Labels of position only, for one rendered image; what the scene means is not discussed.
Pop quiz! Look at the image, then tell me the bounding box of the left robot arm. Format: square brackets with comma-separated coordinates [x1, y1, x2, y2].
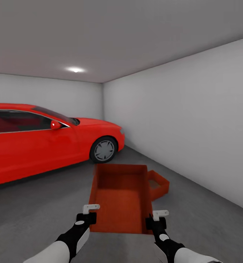
[22, 204, 100, 263]

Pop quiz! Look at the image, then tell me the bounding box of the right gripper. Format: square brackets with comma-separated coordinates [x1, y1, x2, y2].
[145, 216, 166, 233]

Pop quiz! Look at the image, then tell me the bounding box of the storage box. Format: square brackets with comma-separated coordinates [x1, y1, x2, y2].
[89, 163, 154, 235]
[148, 170, 170, 201]

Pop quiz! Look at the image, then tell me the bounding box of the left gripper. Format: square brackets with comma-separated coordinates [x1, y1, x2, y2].
[76, 212, 97, 225]

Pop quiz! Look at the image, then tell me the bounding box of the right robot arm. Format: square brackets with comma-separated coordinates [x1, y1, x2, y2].
[145, 210, 223, 263]

